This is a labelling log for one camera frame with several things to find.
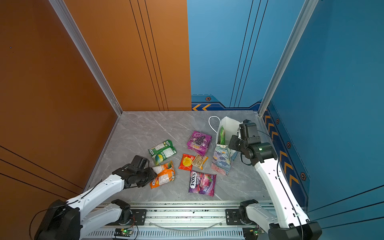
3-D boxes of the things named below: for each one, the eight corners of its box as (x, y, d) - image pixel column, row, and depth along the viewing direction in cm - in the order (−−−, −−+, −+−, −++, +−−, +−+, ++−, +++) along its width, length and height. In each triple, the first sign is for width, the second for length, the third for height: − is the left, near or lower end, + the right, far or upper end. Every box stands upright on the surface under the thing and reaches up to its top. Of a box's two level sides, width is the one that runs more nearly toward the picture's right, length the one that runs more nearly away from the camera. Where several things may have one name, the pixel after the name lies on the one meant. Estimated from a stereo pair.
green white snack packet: (155, 165, 93) (154, 163, 91) (148, 151, 99) (147, 149, 97) (178, 153, 98) (177, 151, 96) (170, 140, 105) (169, 138, 103)
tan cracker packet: (191, 165, 93) (191, 163, 91) (197, 154, 98) (197, 152, 96) (202, 169, 91) (202, 168, 89) (207, 158, 96) (207, 156, 94)
